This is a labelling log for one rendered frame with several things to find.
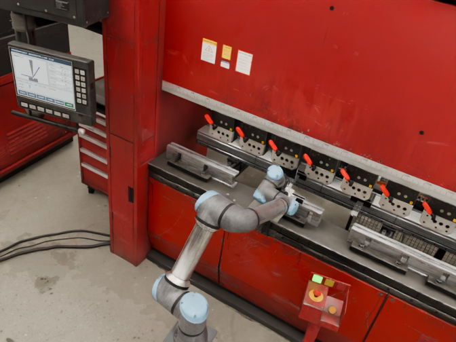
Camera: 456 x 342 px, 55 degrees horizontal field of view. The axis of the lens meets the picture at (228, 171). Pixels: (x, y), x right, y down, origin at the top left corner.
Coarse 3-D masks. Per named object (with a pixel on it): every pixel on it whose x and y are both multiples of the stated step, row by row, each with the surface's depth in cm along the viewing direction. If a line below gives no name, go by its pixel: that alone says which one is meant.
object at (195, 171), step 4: (168, 160) 273; (172, 160) 273; (168, 164) 274; (172, 164) 272; (176, 164) 270; (180, 164) 271; (184, 164) 271; (188, 164) 272; (176, 168) 272; (180, 168) 270; (184, 168) 268; (188, 168) 268; (192, 168) 269; (196, 168) 270; (188, 172) 268; (192, 172) 266; (196, 172) 266; (200, 172) 267; (196, 176) 266; (200, 176) 264; (204, 176) 264; (208, 176) 264; (204, 180) 264; (208, 180) 265
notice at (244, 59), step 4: (240, 52) 217; (244, 52) 216; (240, 56) 218; (244, 56) 217; (248, 56) 216; (252, 56) 215; (240, 60) 219; (244, 60) 218; (248, 60) 217; (236, 64) 221; (240, 64) 220; (244, 64) 219; (248, 64) 218; (236, 68) 222; (240, 68) 221; (244, 68) 220; (248, 68) 219; (240, 72) 222; (244, 72) 221; (248, 72) 220
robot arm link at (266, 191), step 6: (264, 180) 211; (270, 180) 210; (264, 186) 210; (270, 186) 210; (276, 186) 212; (258, 192) 210; (264, 192) 209; (270, 192) 208; (276, 192) 207; (258, 198) 209; (264, 198) 209; (270, 198) 207
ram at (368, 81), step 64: (192, 0) 217; (256, 0) 200; (320, 0) 186; (384, 0) 174; (192, 64) 235; (256, 64) 215; (320, 64) 199; (384, 64) 185; (448, 64) 172; (320, 128) 214; (384, 128) 197; (448, 128) 183
